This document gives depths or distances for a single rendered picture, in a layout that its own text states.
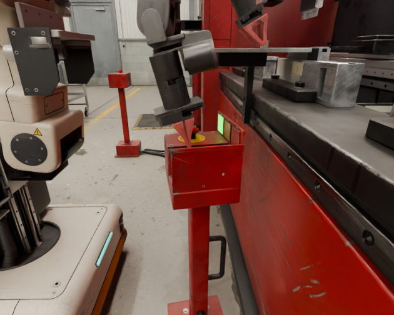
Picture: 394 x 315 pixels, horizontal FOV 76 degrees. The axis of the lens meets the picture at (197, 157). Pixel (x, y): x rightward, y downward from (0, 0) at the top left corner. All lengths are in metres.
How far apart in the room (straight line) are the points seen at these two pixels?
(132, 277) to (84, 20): 7.68
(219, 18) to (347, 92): 1.14
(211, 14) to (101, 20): 6.75
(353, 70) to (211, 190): 0.40
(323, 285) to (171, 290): 0.91
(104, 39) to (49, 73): 7.49
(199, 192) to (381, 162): 0.35
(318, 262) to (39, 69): 0.75
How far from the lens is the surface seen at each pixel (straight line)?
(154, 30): 0.50
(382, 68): 0.97
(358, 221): 0.37
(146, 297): 1.28
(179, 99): 0.51
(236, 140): 0.58
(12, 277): 1.15
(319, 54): 0.77
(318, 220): 0.45
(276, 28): 1.75
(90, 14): 8.39
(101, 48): 8.29
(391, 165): 0.36
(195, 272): 0.83
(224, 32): 1.68
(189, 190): 0.57
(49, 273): 1.09
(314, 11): 0.86
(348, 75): 0.66
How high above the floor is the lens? 1.00
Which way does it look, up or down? 23 degrees down
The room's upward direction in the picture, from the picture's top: straight up
